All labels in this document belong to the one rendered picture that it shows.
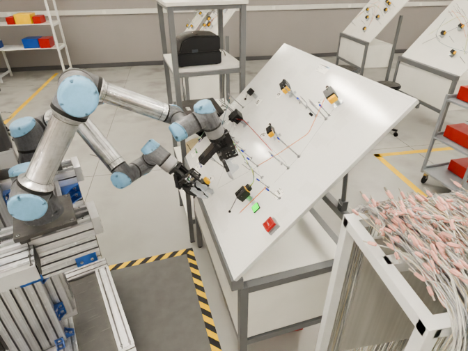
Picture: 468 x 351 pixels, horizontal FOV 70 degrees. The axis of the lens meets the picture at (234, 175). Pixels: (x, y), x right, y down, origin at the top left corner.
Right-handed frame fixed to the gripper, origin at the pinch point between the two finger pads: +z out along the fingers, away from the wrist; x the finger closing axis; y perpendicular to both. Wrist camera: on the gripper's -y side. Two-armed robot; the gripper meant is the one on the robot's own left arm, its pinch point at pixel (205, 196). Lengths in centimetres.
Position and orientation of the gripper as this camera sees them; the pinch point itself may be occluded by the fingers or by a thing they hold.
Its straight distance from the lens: 154.2
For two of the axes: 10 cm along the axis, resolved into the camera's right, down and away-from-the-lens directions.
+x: 4.8, -7.3, 4.9
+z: 7.3, 6.4, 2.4
